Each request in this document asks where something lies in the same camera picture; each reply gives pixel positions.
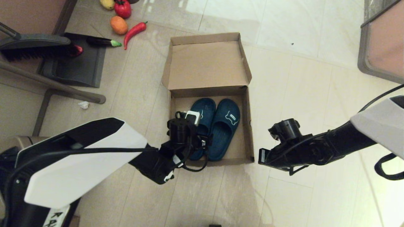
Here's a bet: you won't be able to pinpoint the brown metal pole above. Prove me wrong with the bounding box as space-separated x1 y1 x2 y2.
0 60 107 105

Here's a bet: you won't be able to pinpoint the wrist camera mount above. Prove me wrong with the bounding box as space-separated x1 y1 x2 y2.
268 119 301 142
167 110 201 146

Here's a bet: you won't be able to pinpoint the black broom brush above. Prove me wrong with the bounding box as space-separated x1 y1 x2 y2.
0 22 78 62

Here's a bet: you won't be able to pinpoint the orange toy fruit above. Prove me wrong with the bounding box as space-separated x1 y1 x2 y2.
110 16 129 35

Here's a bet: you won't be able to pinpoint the dark purple toy eggplant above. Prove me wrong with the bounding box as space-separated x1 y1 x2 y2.
87 37 123 48

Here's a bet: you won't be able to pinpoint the thick black cable loop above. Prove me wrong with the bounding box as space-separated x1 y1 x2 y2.
374 154 404 181

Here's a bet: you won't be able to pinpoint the dark grey dustpan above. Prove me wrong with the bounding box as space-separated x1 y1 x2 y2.
39 32 107 89

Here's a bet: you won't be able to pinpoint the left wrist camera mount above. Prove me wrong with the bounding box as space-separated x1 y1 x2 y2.
167 110 201 146

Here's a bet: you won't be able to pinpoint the brown table grey rim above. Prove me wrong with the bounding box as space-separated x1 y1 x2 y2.
357 0 404 85

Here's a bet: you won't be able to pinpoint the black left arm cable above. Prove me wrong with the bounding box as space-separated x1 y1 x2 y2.
3 147 158 221

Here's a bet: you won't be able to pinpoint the red toy chili pepper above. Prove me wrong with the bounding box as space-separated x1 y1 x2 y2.
124 21 148 50

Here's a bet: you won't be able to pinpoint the brown table grey legs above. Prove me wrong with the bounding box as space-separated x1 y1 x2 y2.
0 0 79 137

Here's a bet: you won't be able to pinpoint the brown plastic trash bin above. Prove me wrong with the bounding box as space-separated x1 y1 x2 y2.
0 136 37 158

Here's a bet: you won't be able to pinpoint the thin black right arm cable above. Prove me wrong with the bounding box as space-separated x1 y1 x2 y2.
360 84 404 111

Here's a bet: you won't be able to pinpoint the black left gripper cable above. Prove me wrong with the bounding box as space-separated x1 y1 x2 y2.
175 151 209 172

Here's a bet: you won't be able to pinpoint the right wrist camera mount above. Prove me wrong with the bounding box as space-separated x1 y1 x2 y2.
268 119 301 142

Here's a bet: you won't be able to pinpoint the brown cardboard shoe box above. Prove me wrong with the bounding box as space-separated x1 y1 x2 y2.
161 32 255 166

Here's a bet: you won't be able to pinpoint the dark teal rubber slipper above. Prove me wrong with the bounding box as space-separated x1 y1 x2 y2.
207 99 241 162
189 98 217 161

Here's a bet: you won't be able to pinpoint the red toy tomato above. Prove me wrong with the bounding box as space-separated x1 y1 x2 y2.
114 0 132 19

